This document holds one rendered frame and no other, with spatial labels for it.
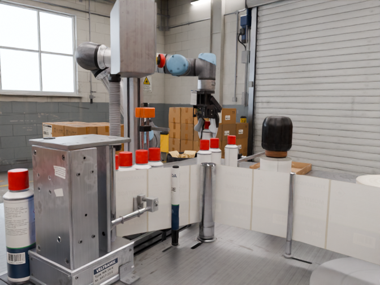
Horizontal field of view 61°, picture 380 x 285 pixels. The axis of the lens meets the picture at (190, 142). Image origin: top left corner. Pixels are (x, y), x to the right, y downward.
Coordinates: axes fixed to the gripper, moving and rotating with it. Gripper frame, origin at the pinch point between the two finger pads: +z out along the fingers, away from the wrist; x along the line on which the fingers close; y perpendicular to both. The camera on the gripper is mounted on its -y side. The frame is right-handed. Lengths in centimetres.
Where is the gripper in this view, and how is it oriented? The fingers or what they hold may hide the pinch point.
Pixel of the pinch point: (207, 136)
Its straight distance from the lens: 141.7
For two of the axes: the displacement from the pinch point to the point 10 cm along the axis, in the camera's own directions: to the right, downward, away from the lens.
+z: -0.2, 9.9, 1.2
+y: -5.6, 0.9, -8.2
